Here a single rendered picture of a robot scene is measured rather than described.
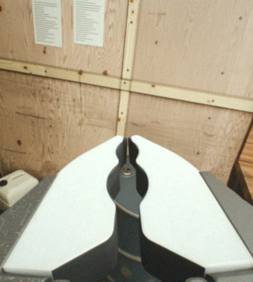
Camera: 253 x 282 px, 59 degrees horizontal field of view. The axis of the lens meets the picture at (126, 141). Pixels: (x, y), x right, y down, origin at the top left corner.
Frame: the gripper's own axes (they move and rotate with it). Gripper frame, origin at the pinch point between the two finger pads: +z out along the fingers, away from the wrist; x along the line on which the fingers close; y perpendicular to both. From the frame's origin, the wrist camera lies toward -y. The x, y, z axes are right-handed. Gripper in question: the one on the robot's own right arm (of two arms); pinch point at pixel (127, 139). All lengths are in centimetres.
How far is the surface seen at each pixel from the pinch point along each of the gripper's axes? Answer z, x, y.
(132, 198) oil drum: 74, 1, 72
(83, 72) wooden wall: 153, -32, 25
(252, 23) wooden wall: 130, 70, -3
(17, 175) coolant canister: 142, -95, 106
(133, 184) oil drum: 86, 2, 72
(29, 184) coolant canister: 139, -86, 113
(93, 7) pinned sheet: 152, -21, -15
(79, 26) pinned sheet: 155, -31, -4
